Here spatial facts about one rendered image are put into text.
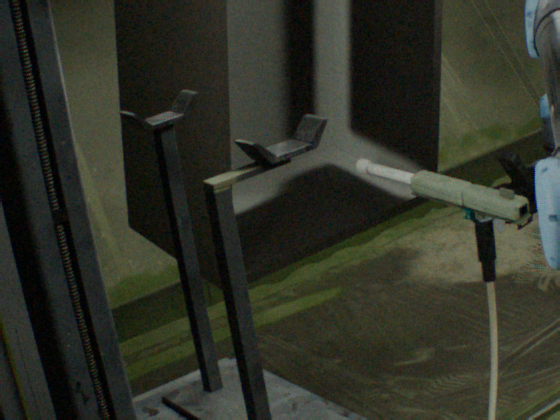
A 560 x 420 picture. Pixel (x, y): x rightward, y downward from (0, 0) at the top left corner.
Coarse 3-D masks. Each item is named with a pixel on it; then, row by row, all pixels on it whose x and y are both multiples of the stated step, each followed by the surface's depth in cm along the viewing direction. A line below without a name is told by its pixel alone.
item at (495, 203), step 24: (360, 168) 265; (384, 168) 260; (432, 192) 248; (456, 192) 242; (480, 192) 238; (504, 192) 233; (480, 216) 239; (504, 216) 233; (528, 216) 233; (480, 240) 243
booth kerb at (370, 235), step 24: (504, 144) 389; (528, 144) 396; (456, 168) 376; (480, 168) 383; (408, 216) 367; (360, 240) 357; (168, 288) 319; (216, 288) 328; (120, 312) 311; (144, 312) 316; (168, 312) 320; (120, 336) 312
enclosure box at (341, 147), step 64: (128, 0) 228; (192, 0) 210; (256, 0) 257; (320, 0) 270; (384, 0) 259; (128, 64) 235; (192, 64) 217; (256, 64) 265; (320, 64) 278; (384, 64) 266; (128, 128) 244; (192, 128) 224; (256, 128) 272; (384, 128) 274; (128, 192) 253; (192, 192) 232; (256, 192) 271; (320, 192) 270; (384, 192) 270; (256, 256) 246
